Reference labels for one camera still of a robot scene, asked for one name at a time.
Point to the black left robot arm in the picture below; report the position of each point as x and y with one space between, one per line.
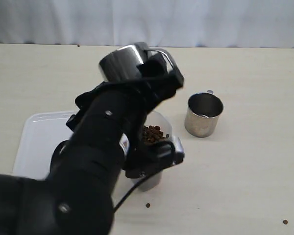
75 198

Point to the white curtain backdrop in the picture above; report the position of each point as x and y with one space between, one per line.
159 23

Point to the steel mug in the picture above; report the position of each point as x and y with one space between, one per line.
121 64
203 112

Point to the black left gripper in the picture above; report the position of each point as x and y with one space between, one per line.
149 91

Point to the white plastic tray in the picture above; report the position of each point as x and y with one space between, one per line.
41 134

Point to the clear plastic pitcher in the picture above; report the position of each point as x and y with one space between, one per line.
155 118

